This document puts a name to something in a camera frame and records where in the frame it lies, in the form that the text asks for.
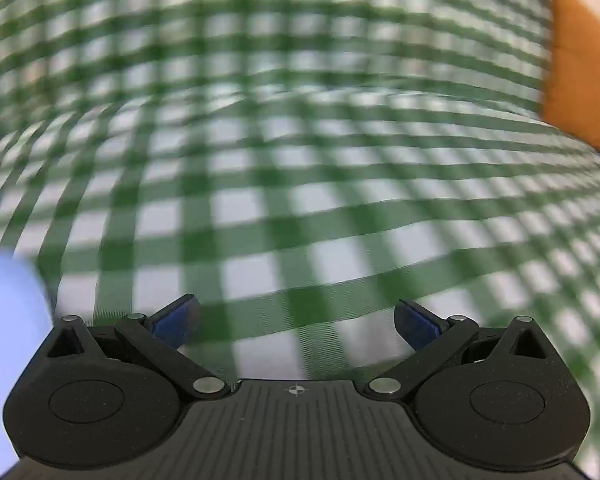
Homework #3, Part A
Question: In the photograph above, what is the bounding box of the green white checked tablecloth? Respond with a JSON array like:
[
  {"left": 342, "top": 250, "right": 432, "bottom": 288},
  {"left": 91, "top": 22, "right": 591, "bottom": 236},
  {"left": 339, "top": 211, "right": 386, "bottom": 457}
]
[{"left": 0, "top": 0, "right": 600, "bottom": 480}]

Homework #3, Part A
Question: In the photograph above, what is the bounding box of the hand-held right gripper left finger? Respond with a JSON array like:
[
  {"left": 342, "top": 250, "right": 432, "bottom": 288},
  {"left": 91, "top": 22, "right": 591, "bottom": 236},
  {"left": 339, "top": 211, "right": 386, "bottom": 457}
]
[{"left": 45, "top": 293, "right": 231, "bottom": 401}]

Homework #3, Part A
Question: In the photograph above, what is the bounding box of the orange-brown wooden panel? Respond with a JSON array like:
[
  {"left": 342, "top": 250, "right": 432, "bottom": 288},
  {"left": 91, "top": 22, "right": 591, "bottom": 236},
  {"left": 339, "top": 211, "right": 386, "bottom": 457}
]
[{"left": 539, "top": 0, "right": 600, "bottom": 162}]

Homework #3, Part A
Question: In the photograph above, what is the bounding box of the light blue plate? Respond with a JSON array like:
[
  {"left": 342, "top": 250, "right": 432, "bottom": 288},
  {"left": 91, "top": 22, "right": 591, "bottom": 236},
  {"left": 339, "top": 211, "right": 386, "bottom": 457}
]
[{"left": 0, "top": 255, "right": 53, "bottom": 480}]

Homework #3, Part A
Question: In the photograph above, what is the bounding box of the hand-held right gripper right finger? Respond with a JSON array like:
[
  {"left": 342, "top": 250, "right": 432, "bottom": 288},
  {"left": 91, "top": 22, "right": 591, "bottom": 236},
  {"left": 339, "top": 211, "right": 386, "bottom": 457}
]
[{"left": 362, "top": 299, "right": 554, "bottom": 401}]

